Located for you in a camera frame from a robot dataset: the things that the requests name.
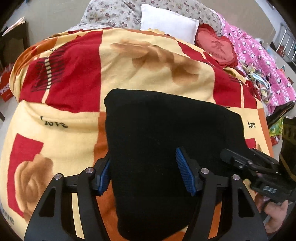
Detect black pants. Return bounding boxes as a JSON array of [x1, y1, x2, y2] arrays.
[[104, 89, 248, 240]]

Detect right hand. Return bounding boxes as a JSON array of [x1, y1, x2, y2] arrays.
[[254, 193, 288, 235]]

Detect yellow red orange love blanket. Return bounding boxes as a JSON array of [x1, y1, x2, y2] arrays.
[[1, 28, 273, 239]]

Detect colourful crumpled cloth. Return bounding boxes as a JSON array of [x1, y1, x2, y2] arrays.
[[239, 60, 273, 104]]

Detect pink patterned quilt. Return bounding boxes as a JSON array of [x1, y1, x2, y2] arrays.
[[217, 14, 295, 115]]

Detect red paper shopping bag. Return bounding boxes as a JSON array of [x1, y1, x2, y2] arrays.
[[0, 63, 14, 102]]

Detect red heart-shaped cushion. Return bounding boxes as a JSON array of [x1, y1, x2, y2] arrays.
[[195, 24, 238, 68]]

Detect white pillow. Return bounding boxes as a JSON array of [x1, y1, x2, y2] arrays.
[[140, 4, 199, 44]]

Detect dark wooden desk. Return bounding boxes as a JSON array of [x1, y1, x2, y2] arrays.
[[1, 21, 30, 71]]

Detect grey floral quilt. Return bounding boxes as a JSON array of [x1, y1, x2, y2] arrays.
[[68, 0, 222, 36]]

